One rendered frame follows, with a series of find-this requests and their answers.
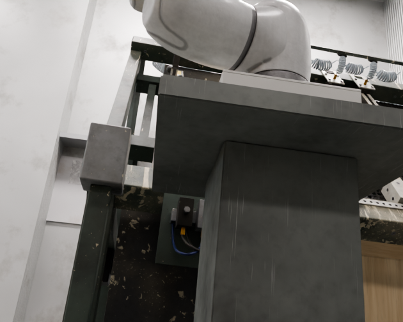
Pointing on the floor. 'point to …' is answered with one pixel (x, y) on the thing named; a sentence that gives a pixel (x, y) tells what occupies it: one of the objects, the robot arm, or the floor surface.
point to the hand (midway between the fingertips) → (173, 74)
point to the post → (88, 255)
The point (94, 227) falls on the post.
